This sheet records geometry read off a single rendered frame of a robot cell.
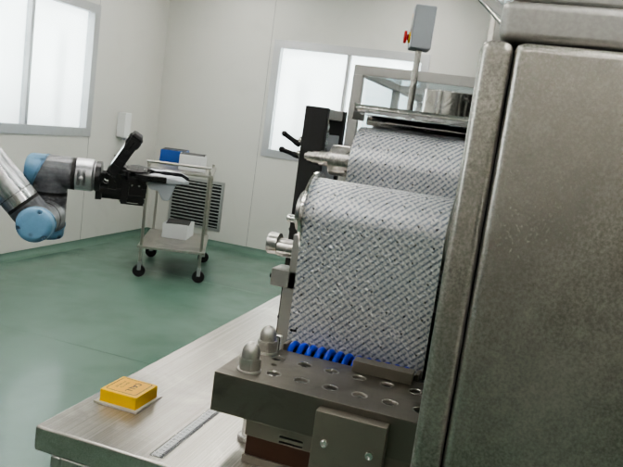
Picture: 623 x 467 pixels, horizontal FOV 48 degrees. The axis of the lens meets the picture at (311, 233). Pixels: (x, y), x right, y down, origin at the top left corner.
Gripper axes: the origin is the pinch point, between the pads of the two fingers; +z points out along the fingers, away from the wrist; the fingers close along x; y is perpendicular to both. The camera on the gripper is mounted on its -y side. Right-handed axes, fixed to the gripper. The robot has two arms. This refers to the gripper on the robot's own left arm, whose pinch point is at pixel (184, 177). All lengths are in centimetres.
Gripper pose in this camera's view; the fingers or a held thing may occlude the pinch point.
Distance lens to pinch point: 169.6
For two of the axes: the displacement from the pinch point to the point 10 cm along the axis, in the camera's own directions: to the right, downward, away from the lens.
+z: 9.7, 1.0, 2.1
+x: 1.7, 3.1, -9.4
